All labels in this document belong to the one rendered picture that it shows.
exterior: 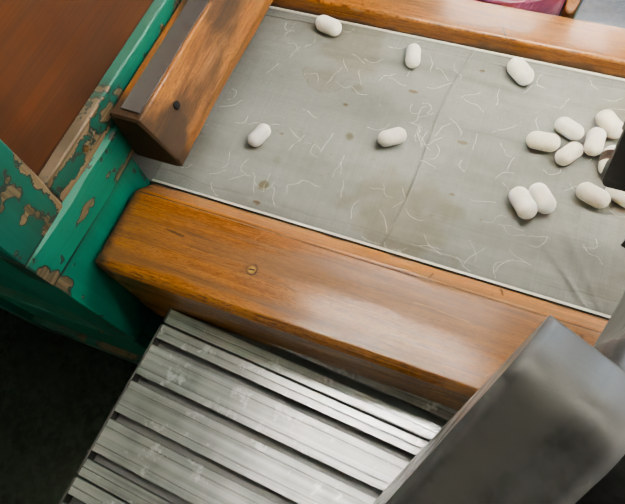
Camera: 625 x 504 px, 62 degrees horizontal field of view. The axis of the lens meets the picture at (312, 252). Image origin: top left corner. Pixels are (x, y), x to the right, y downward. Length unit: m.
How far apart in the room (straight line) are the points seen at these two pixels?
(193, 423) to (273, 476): 0.10
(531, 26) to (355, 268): 0.38
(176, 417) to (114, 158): 0.28
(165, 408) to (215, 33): 0.41
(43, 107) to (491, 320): 0.44
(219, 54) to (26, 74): 0.21
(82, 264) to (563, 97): 0.57
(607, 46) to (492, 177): 0.21
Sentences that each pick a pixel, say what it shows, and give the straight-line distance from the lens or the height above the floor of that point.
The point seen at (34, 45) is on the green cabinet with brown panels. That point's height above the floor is 0.95.
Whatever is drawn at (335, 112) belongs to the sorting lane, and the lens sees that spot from 0.65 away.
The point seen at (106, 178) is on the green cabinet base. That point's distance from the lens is 0.58.
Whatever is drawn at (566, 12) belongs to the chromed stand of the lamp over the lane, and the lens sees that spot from 0.76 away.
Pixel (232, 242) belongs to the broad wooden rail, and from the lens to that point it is 0.55.
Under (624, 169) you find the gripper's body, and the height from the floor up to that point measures 0.86.
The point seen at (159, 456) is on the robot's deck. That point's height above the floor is 0.67.
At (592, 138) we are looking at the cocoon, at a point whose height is 0.76.
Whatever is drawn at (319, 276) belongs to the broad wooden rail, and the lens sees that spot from 0.52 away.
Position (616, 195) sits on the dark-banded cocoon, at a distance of 0.63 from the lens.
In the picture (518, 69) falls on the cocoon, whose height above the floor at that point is 0.76.
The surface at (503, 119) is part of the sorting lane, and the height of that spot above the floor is 0.74.
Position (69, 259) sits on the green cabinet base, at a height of 0.79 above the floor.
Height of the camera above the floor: 1.25
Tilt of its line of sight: 65 degrees down
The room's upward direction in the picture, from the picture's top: 11 degrees counter-clockwise
